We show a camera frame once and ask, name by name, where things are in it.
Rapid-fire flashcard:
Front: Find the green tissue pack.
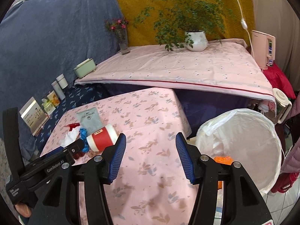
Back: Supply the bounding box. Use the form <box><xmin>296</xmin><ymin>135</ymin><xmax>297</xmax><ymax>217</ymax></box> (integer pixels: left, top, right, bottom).
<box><xmin>42</xmin><ymin>99</ymin><xmax>56</xmax><ymax>115</ymax></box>

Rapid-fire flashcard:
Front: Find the mauve puffer jacket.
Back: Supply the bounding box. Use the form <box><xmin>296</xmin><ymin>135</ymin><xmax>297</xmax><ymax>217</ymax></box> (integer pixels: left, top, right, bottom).
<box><xmin>280</xmin><ymin>95</ymin><xmax>300</xmax><ymax>173</ymax></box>

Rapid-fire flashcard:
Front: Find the white lamp cable with switch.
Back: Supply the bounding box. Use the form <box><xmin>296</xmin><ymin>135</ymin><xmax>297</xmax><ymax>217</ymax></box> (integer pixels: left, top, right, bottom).
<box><xmin>226</xmin><ymin>0</ymin><xmax>256</xmax><ymax>59</ymax></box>

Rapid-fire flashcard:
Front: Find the light pink dotted tablecloth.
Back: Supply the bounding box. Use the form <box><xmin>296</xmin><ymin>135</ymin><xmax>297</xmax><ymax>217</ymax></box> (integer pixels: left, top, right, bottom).
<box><xmin>75</xmin><ymin>39</ymin><xmax>275</xmax><ymax>102</ymax></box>

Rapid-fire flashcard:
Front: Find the white gift box with flowers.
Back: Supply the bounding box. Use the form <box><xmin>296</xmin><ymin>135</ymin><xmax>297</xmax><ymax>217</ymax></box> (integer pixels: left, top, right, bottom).
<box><xmin>19</xmin><ymin>97</ymin><xmax>49</xmax><ymax>136</ymax></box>

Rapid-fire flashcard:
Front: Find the white trash bag bin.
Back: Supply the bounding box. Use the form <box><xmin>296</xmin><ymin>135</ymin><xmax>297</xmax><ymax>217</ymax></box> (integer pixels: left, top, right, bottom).
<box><xmin>195</xmin><ymin>108</ymin><xmax>282</xmax><ymax>195</ymax></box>

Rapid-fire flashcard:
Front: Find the white tissue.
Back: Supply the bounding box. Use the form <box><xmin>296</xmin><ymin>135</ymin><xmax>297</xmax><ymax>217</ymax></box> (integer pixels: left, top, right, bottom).
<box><xmin>59</xmin><ymin>126</ymin><xmax>80</xmax><ymax>147</ymax></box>

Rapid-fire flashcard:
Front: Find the blue hanging blanket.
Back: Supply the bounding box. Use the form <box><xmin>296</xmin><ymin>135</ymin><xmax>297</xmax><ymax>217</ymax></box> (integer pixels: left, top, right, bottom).
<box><xmin>0</xmin><ymin>0</ymin><xmax>124</xmax><ymax>155</ymax></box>

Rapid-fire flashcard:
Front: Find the glass vase with red flowers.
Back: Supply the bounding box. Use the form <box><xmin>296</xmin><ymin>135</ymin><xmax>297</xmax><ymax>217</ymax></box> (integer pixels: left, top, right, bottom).
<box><xmin>105</xmin><ymin>18</ymin><xmax>130</xmax><ymax>55</ymax></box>

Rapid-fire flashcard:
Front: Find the white cylindrical jar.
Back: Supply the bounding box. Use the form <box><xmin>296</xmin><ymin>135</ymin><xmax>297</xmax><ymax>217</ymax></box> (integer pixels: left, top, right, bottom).
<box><xmin>56</xmin><ymin>74</ymin><xmax>68</xmax><ymax>89</ymax></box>

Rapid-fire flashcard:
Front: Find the dark red velvet scrunchie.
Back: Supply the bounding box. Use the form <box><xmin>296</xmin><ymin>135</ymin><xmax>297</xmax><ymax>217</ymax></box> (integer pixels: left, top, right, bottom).
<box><xmin>73</xmin><ymin>151</ymin><xmax>85</xmax><ymax>160</ymax></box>

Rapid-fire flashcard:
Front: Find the potted green plant white pot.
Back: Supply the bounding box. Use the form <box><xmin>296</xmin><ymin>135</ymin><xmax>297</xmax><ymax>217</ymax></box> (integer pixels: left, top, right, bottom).
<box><xmin>133</xmin><ymin>0</ymin><xmax>236</xmax><ymax>51</ymax></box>

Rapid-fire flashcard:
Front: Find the navy floral cloth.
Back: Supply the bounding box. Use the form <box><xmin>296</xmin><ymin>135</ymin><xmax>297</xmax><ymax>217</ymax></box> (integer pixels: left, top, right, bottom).
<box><xmin>34</xmin><ymin>84</ymin><xmax>108</xmax><ymax>153</ymax></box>

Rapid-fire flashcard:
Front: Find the mustard yellow hanging blanket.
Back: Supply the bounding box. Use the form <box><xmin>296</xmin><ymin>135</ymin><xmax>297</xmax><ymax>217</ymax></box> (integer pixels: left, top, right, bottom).
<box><xmin>117</xmin><ymin>0</ymin><xmax>255</xmax><ymax>49</ymax></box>

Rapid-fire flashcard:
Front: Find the tall white bottle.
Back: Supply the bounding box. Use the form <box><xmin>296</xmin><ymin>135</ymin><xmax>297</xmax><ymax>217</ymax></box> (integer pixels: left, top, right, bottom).
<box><xmin>51</xmin><ymin>80</ymin><xmax>66</xmax><ymax>100</ymax></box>

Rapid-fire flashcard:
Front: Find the pink floral tablecloth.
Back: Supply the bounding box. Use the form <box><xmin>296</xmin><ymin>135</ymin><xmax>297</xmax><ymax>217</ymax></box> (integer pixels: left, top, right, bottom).
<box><xmin>43</xmin><ymin>88</ymin><xmax>198</xmax><ymax>224</ymax></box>

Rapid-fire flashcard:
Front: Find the red and white cup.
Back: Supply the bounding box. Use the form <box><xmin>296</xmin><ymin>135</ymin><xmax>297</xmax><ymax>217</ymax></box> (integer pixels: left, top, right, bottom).
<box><xmin>86</xmin><ymin>124</ymin><xmax>118</xmax><ymax>152</ymax></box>

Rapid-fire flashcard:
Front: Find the glass kettle with white lid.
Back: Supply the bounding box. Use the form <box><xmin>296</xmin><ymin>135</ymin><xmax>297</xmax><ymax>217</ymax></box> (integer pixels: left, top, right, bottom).
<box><xmin>273</xmin><ymin>88</ymin><xmax>292</xmax><ymax>124</ymax></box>

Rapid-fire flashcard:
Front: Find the beige curtain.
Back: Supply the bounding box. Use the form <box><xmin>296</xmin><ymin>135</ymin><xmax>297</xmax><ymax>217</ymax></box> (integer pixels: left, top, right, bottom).
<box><xmin>253</xmin><ymin>0</ymin><xmax>299</xmax><ymax>91</ymax></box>

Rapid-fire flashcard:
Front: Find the mint green box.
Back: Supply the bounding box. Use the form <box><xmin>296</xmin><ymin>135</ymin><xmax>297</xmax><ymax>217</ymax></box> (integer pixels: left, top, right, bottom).
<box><xmin>73</xmin><ymin>58</ymin><xmax>96</xmax><ymax>78</ymax></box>

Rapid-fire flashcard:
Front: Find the orange plastic wrapper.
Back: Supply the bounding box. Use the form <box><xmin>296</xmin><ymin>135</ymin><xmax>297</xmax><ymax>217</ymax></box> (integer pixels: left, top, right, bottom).
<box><xmin>214</xmin><ymin>156</ymin><xmax>233</xmax><ymax>189</ymax></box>

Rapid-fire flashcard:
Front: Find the person's left hand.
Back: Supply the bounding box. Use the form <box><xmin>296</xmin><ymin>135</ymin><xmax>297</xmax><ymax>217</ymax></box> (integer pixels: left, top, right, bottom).
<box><xmin>14</xmin><ymin>203</ymin><xmax>32</xmax><ymax>218</ymax></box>

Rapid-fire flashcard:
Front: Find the pink electric kettle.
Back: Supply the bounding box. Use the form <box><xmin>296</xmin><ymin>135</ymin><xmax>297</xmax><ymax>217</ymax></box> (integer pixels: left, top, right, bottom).
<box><xmin>251</xmin><ymin>30</ymin><xmax>276</xmax><ymax>70</ymax></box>

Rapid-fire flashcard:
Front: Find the red cushion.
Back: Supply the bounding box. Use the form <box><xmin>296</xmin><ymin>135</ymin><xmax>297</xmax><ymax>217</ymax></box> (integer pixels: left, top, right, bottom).
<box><xmin>263</xmin><ymin>64</ymin><xmax>296</xmax><ymax>100</ymax></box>

